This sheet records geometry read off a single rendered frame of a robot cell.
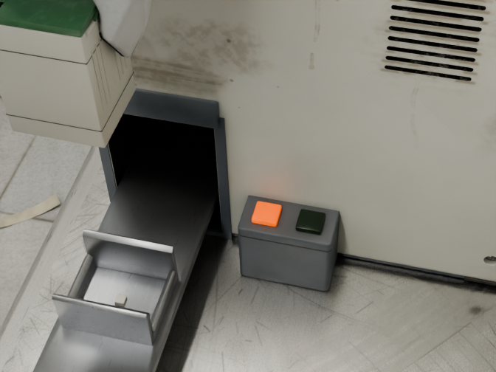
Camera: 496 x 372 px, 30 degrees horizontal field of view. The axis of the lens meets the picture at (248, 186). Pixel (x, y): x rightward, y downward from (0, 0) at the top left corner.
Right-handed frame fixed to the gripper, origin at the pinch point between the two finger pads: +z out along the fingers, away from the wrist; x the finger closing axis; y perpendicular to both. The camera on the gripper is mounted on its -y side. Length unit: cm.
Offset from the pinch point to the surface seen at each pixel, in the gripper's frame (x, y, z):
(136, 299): -0.9, 0.5, 20.6
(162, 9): -1.1, 9.2, 5.6
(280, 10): -7.5, 9.4, 4.6
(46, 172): 60, 81, 112
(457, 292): -19.4, 8.8, 24.6
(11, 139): 71, 88, 112
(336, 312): -12.2, 5.3, 24.6
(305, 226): -9.6, 7.4, 19.2
